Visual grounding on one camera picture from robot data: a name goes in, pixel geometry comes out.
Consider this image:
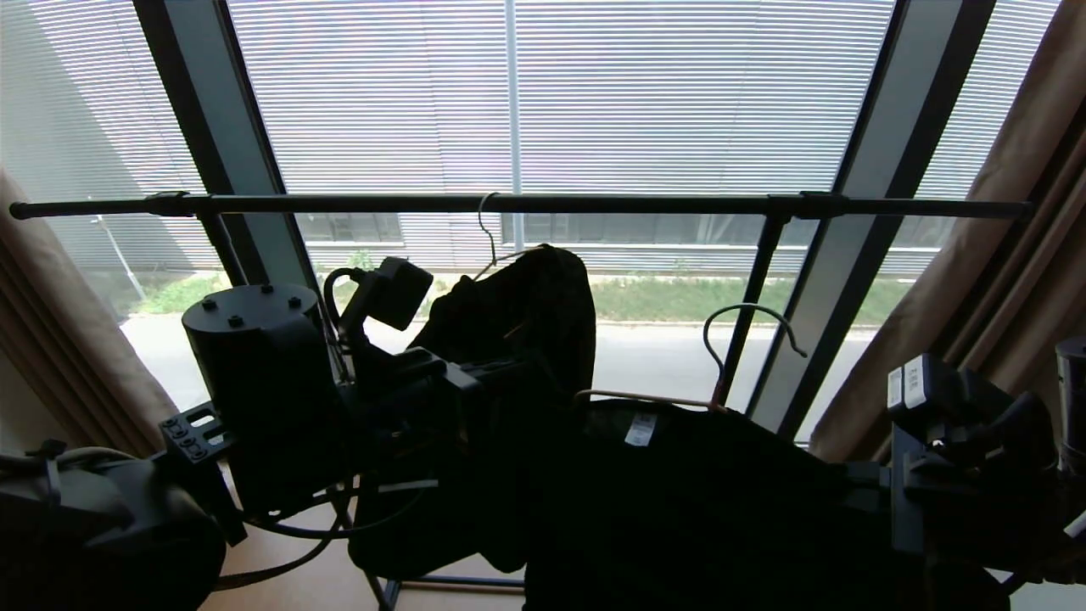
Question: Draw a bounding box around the pink clothes hanger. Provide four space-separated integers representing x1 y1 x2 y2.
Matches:
471 191 548 283
574 303 809 414

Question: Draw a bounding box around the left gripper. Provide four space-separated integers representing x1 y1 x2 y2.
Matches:
352 346 486 476

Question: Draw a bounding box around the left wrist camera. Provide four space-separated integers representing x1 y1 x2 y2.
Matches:
322 256 435 342

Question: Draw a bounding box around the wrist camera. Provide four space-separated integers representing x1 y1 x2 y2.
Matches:
322 256 435 342
885 352 1057 469

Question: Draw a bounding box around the black garment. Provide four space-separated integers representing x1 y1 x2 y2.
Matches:
346 244 597 580
520 397 896 611

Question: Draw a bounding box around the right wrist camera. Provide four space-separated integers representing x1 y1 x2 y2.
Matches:
885 352 1057 469

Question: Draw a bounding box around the black cable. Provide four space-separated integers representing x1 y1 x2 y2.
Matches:
210 479 442 592

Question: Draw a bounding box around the window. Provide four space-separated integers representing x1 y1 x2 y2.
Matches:
0 0 1061 446

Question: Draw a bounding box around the black clothes rack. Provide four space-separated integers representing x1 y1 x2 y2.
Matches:
8 191 1036 611

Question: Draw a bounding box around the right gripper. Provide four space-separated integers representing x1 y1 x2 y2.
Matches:
840 424 1066 580

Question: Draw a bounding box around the brown curtain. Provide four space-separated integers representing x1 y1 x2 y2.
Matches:
0 165 181 459
809 0 1086 466

